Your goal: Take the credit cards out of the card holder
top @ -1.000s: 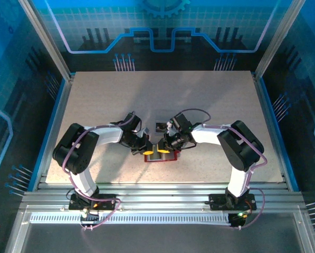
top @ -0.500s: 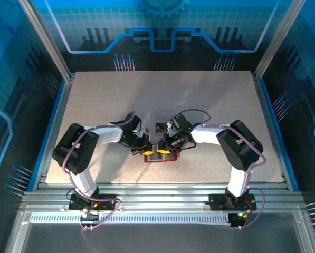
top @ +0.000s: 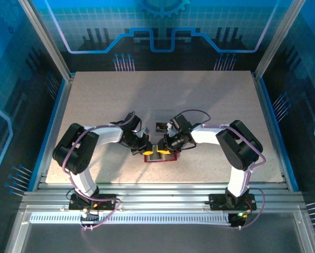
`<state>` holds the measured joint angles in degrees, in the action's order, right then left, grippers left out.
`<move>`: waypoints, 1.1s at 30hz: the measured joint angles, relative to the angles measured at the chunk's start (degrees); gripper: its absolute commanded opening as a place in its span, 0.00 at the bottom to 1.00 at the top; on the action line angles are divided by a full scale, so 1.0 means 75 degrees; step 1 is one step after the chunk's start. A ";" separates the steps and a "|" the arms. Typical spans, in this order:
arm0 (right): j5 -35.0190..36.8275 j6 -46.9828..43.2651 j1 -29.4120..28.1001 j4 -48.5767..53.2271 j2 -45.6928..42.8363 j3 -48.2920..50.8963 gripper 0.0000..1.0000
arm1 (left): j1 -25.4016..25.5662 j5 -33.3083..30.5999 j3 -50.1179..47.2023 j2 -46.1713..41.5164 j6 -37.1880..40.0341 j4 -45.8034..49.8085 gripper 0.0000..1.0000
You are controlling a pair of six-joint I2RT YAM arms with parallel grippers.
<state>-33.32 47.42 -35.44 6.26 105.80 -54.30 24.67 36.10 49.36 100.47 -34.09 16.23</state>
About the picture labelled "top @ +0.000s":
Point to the red leather card holder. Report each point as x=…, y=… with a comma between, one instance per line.
x=171, y=157

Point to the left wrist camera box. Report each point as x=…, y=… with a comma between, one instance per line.
x=144, y=132

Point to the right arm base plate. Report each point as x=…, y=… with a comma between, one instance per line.
x=218, y=203

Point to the aluminium corner post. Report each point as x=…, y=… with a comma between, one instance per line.
x=277, y=39
x=47, y=39

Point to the clear acrylic card stand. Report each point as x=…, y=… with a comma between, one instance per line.
x=163, y=116

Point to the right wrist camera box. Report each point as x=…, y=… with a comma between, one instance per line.
x=169, y=127

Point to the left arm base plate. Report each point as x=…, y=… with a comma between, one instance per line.
x=108, y=205

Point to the aluminium front frame rails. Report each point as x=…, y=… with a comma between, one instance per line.
x=160, y=195

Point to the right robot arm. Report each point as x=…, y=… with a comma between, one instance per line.
x=239, y=147

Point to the small controller board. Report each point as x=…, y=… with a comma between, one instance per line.
x=236, y=220
x=90, y=216

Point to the aluminium side rail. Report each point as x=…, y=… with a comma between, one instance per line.
x=263, y=105
x=64, y=100

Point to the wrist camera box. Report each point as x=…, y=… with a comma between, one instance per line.
x=144, y=132
x=169, y=127

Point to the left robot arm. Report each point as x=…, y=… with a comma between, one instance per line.
x=75, y=150

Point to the black credit card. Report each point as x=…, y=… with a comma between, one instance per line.
x=161, y=126

